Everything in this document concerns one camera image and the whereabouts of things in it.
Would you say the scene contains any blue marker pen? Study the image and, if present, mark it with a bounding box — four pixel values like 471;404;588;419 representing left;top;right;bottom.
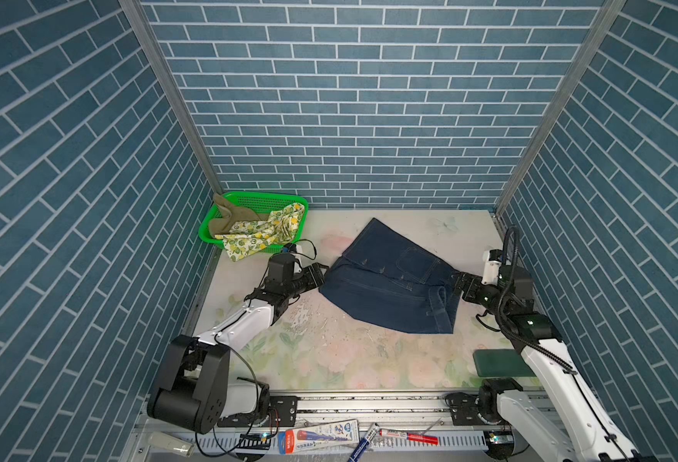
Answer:
348;423;381;462

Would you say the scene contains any red handled screwdriver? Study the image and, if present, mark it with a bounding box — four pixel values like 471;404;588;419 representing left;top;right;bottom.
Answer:
379;429;439;446

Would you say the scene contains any white plastic cup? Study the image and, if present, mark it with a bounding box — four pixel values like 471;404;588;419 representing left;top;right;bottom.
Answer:
148;431;195;457

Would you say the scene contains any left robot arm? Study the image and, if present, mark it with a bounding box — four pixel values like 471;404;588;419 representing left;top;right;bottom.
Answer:
146;252;329;434

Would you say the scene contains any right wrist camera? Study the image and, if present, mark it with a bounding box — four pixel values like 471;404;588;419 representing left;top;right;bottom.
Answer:
482;249;503;286

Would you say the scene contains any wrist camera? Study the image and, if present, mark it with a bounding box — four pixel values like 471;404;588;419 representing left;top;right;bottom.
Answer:
281;243;304;258
482;249;503;286

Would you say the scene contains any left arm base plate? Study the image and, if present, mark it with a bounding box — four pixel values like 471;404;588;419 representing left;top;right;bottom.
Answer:
218;396;299;429

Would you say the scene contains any dark green pad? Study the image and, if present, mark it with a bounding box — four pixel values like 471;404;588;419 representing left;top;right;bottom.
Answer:
473;350;535;378

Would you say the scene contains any olive khaki skirt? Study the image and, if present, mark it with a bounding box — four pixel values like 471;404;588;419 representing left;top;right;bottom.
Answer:
207;194;269;238

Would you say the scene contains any dark blue denim skirt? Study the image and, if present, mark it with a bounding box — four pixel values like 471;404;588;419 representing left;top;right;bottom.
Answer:
319;219;462;334

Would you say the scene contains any yellow lemon print skirt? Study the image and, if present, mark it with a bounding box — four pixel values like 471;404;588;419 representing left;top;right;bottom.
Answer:
215;202;305;262

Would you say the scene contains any green plastic basket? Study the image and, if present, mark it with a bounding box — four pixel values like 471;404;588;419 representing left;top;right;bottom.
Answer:
198;192;309;262

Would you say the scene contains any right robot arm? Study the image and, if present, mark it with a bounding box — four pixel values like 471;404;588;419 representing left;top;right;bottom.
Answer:
456;266;656;461

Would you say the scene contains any toothpaste box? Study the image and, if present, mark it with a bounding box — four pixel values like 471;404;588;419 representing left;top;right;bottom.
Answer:
277;420;359;455

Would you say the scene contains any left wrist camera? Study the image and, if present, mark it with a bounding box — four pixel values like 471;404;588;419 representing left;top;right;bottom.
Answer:
281;243;304;258

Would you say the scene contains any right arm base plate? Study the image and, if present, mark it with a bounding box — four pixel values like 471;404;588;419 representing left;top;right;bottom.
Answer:
444;392;509;427

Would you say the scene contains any aluminium rail frame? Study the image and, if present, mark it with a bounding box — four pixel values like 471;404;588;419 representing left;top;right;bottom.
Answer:
121;388;564;461

